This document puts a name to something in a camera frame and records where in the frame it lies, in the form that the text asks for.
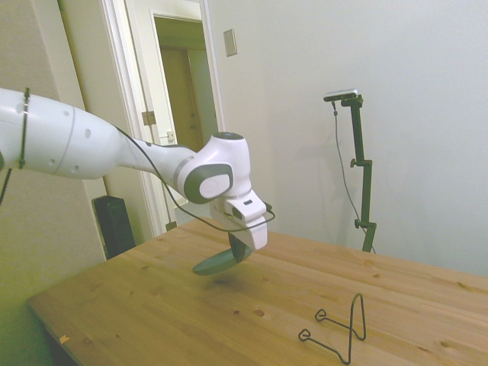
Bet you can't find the wooden hallway door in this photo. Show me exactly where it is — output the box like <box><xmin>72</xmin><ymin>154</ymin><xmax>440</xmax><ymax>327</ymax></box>
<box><xmin>162</xmin><ymin>47</ymin><xmax>209</xmax><ymax>153</ymax></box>

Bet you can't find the beige wall switch plate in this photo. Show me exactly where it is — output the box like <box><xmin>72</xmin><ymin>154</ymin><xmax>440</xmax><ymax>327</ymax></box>
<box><xmin>223</xmin><ymin>29</ymin><xmax>237</xmax><ymax>58</ymax></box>

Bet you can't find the black camera stand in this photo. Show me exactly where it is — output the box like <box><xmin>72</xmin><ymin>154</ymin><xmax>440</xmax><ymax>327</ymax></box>
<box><xmin>340</xmin><ymin>95</ymin><xmax>378</xmax><ymax>252</ymax></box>

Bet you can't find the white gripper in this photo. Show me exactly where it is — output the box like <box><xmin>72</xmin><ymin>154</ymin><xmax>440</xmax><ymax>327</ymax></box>
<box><xmin>207</xmin><ymin>202</ymin><xmax>270</xmax><ymax>264</ymax></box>

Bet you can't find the blue-grey round plate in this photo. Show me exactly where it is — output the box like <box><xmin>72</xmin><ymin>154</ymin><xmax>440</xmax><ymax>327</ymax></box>
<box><xmin>191</xmin><ymin>245</ymin><xmax>255</xmax><ymax>276</ymax></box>

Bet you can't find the silver exterior camera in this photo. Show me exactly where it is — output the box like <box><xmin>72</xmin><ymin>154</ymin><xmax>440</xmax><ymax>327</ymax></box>
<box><xmin>323</xmin><ymin>88</ymin><xmax>360</xmax><ymax>103</ymax></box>

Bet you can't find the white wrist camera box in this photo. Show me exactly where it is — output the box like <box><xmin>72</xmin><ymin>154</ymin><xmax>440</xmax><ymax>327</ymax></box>
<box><xmin>223</xmin><ymin>196</ymin><xmax>268</xmax><ymax>223</ymax></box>

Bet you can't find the camera on black stand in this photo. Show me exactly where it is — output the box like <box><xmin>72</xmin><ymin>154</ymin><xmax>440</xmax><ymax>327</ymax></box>
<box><xmin>330</xmin><ymin>101</ymin><xmax>377</xmax><ymax>255</ymax></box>

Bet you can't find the white open door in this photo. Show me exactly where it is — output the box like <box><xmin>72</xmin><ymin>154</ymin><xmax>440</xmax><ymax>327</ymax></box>
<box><xmin>56</xmin><ymin>0</ymin><xmax>176</xmax><ymax>260</ymax></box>

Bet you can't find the black wire plate stand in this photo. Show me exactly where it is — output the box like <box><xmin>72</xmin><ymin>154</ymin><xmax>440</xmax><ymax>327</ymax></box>
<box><xmin>297</xmin><ymin>292</ymin><xmax>367</xmax><ymax>365</ymax></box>

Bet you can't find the white door frame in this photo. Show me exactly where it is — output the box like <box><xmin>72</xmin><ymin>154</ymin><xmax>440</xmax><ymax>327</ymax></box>
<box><xmin>150</xmin><ymin>0</ymin><xmax>232</xmax><ymax>230</ymax></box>

